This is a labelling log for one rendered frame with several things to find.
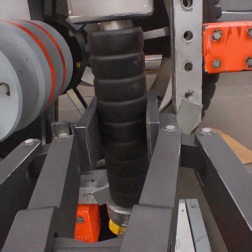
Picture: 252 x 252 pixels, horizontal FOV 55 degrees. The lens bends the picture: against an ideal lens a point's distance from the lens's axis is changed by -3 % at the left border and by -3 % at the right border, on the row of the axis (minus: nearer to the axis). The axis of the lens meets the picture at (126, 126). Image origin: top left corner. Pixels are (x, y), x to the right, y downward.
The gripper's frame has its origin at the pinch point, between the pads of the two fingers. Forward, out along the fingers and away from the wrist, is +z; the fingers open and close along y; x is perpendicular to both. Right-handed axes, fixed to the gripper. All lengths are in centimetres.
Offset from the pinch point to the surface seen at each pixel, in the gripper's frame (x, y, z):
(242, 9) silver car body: 8, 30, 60
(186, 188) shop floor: -83, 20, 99
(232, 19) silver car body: 5, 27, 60
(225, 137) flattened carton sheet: -82, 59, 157
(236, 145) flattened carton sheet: -82, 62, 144
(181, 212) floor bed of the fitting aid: -75, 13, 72
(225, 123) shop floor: -83, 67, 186
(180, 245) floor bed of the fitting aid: -75, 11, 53
